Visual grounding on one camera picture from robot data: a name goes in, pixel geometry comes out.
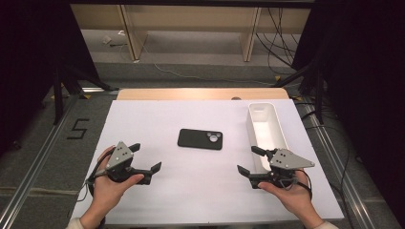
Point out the white plastic bin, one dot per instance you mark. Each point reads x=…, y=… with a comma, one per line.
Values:
x=266, y=130

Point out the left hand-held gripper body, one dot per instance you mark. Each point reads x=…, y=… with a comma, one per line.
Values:
x=119, y=156

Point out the light wooden shelf unit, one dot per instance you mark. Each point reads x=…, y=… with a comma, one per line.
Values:
x=191, y=19

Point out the white table sheet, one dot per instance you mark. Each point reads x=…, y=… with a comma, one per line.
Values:
x=191, y=191

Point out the aluminium floor rail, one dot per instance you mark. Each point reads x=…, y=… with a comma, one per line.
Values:
x=343, y=178
x=52, y=140

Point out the person's right hand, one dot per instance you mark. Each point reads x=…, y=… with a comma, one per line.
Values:
x=296, y=197

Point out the black curtain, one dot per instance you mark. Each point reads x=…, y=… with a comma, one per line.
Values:
x=28, y=63
x=366, y=79

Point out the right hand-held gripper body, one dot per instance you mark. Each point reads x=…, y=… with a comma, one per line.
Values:
x=286, y=160

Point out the black metal stand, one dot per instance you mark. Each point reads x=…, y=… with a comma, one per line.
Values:
x=319, y=105
x=58, y=101

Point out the person's left hand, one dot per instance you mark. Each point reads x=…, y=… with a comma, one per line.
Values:
x=108, y=191

